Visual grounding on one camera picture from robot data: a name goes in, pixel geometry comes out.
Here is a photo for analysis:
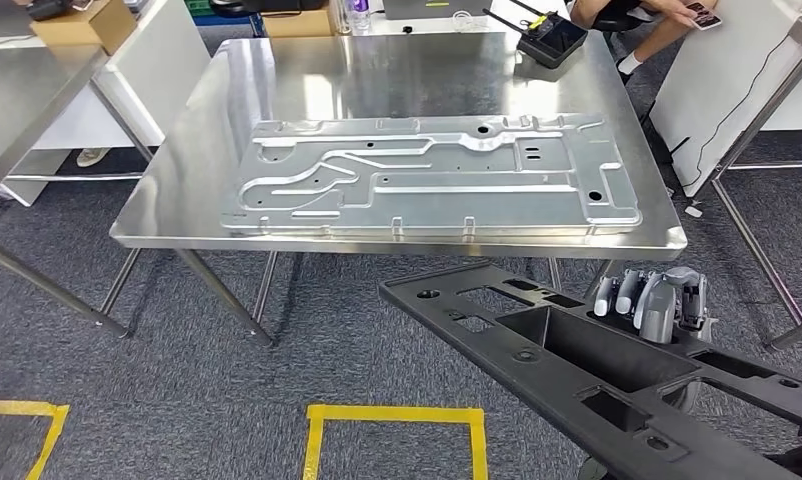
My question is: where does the stamped sheet metal panel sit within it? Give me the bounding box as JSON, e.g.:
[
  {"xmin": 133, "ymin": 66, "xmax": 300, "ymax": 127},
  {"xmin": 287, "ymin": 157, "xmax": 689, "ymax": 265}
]
[{"xmin": 220, "ymin": 112, "xmax": 644, "ymax": 241}]

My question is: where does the pink smartphone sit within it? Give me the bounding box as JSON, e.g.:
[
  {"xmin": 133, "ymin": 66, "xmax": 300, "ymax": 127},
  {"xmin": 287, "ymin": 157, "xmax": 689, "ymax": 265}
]
[{"xmin": 685, "ymin": 1, "xmax": 724, "ymax": 31}]

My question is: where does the cardboard box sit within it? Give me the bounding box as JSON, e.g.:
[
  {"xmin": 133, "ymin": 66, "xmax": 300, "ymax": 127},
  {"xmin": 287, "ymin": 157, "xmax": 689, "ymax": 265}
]
[
  {"xmin": 261, "ymin": 7, "xmax": 341, "ymax": 40},
  {"xmin": 29, "ymin": 0, "xmax": 139, "ymax": 56}
]

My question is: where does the yellow floor tape marking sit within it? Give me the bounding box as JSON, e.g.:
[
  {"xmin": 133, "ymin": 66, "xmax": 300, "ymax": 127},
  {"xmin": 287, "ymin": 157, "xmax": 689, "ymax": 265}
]
[
  {"xmin": 0, "ymin": 399, "xmax": 71, "ymax": 480},
  {"xmin": 301, "ymin": 404, "xmax": 490, "ymax": 480}
]

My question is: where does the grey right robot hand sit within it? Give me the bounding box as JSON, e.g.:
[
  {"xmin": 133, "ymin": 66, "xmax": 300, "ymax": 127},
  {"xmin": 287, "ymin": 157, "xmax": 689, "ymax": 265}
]
[{"xmin": 593, "ymin": 266, "xmax": 717, "ymax": 346}]

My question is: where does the black plastic plate part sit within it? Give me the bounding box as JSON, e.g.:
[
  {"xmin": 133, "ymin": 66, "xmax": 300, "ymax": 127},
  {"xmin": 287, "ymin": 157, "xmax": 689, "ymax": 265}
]
[{"xmin": 377, "ymin": 261, "xmax": 802, "ymax": 480}]

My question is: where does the steel workbench table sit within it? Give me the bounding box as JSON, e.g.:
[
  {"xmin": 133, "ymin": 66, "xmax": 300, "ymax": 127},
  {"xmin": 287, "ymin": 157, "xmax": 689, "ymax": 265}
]
[{"xmin": 109, "ymin": 29, "xmax": 688, "ymax": 349}]

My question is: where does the white coiled cable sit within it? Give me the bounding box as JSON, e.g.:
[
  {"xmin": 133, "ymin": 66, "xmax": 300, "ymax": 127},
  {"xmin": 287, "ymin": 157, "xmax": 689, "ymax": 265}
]
[{"xmin": 450, "ymin": 9, "xmax": 492, "ymax": 33}]

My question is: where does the black remote controller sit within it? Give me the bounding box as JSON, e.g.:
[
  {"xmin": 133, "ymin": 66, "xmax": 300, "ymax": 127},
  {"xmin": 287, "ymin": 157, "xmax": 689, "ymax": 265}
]
[
  {"xmin": 26, "ymin": 0, "xmax": 98, "ymax": 21},
  {"xmin": 483, "ymin": 0, "xmax": 589, "ymax": 71}
]

